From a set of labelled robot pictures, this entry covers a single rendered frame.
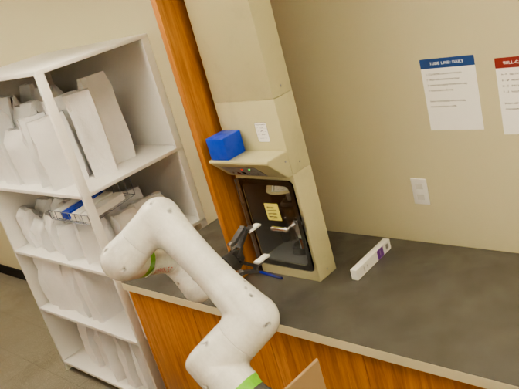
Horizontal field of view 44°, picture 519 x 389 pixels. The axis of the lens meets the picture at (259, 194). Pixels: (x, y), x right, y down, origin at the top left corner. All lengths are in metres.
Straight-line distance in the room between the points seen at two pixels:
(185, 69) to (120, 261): 0.97
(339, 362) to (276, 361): 0.34
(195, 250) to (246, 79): 0.86
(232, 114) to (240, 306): 1.03
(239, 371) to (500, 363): 0.78
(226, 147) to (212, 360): 1.00
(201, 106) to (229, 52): 0.29
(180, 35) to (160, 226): 0.98
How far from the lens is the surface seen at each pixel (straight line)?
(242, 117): 2.48
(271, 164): 2.33
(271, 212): 2.57
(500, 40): 2.33
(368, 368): 2.30
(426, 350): 2.13
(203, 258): 1.74
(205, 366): 1.71
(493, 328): 2.19
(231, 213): 2.71
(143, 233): 1.82
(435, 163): 2.59
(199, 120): 2.58
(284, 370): 2.62
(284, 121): 2.38
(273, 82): 2.34
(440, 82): 2.46
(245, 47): 2.35
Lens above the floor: 2.20
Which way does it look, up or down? 20 degrees down
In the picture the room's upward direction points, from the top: 16 degrees counter-clockwise
